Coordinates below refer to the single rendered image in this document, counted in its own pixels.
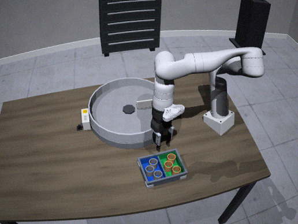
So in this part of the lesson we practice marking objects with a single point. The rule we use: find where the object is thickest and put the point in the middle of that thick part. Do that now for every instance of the bronze bushing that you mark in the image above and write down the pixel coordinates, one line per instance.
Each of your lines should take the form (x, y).
(171, 158)
(170, 164)
(176, 168)

